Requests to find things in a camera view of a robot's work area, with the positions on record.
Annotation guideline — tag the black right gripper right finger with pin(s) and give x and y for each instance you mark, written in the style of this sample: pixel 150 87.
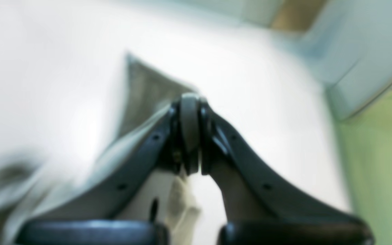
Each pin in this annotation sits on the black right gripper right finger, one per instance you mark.
pixel 262 207

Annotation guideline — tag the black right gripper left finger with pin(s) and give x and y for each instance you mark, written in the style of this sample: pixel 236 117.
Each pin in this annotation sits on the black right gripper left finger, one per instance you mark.
pixel 128 205

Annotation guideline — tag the grey t-shirt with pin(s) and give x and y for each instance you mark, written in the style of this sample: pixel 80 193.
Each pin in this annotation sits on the grey t-shirt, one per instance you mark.
pixel 31 183

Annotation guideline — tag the white side cabinet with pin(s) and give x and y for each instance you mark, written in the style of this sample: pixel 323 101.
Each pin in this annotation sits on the white side cabinet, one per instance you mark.
pixel 349 50

